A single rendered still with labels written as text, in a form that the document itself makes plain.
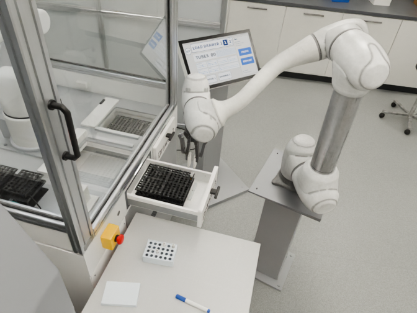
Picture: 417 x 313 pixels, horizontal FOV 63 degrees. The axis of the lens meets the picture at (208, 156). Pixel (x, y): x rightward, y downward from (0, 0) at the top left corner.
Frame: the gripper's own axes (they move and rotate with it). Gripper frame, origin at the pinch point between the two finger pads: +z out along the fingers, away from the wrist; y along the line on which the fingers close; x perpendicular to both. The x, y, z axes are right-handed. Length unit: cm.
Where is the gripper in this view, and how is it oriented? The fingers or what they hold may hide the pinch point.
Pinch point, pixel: (192, 160)
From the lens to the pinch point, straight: 152.1
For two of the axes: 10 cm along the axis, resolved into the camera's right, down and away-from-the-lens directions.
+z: -0.7, 7.5, 6.5
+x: -2.5, 6.2, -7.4
